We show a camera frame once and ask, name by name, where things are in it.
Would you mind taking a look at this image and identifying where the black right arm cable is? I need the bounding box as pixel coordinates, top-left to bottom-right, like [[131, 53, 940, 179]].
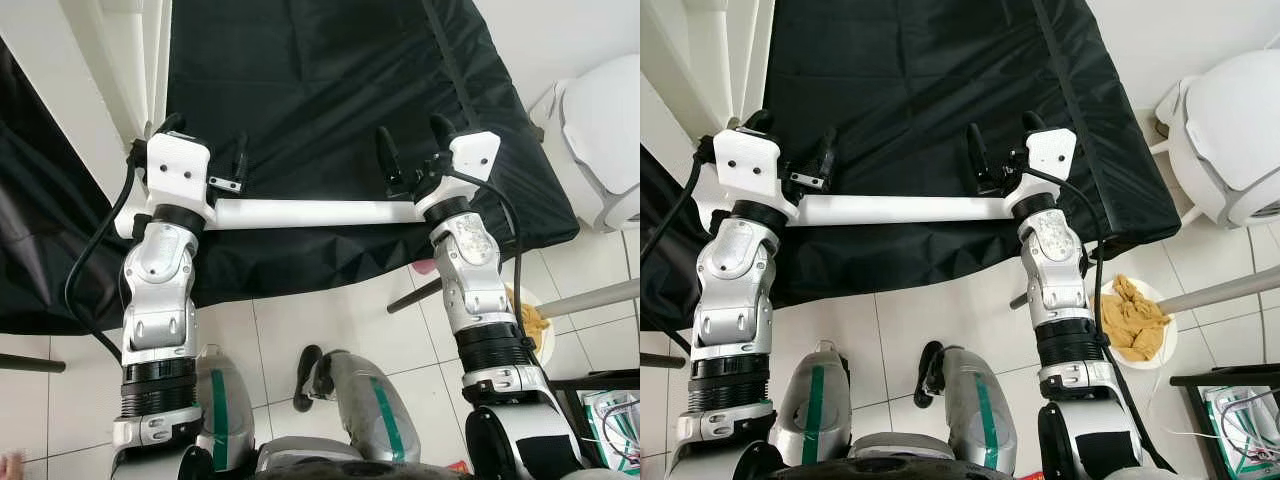
[[445, 168, 536, 346], [1025, 165, 1176, 473]]

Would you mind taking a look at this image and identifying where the grey bar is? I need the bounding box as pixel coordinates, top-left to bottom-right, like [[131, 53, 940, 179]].
[[1158, 265, 1280, 316], [535, 278, 641, 319]]

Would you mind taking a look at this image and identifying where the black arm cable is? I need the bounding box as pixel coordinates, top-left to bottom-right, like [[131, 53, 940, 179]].
[[445, 168, 536, 346], [63, 140, 151, 363], [1025, 165, 1176, 473], [640, 135, 719, 356]]

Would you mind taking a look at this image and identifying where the white round plate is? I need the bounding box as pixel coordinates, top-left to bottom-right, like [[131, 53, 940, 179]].
[[505, 285, 557, 366], [1098, 278, 1179, 371]]

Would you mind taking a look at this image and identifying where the white plastic children table top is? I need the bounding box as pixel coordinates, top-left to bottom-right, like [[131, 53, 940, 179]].
[[680, 0, 776, 136], [60, 0, 173, 141]]

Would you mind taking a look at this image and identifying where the yellow crumpled cloth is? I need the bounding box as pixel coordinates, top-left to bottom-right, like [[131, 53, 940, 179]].
[[510, 290, 551, 351], [1100, 275, 1171, 363]]

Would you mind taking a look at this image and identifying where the thin white cable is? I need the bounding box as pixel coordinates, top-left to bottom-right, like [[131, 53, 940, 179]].
[[1145, 365, 1201, 441]]

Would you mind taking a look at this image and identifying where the black robot right foot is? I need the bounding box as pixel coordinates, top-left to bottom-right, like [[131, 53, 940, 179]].
[[915, 340, 946, 409], [293, 345, 324, 413]]

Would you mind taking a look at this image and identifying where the black robot torso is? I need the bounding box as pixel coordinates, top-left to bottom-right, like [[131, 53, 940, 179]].
[[250, 440, 471, 480], [745, 435, 1041, 480]]

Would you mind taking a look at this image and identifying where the silver robot right leg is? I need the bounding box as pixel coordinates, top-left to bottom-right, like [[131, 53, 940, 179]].
[[320, 350, 421, 463], [930, 345, 1019, 473]]

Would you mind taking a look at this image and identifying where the black table cloth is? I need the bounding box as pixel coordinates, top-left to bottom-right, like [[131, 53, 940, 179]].
[[640, 0, 1183, 333], [0, 0, 581, 336]]

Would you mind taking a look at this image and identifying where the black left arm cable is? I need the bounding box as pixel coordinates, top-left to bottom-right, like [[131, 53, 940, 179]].
[[63, 140, 151, 363], [640, 135, 719, 356]]

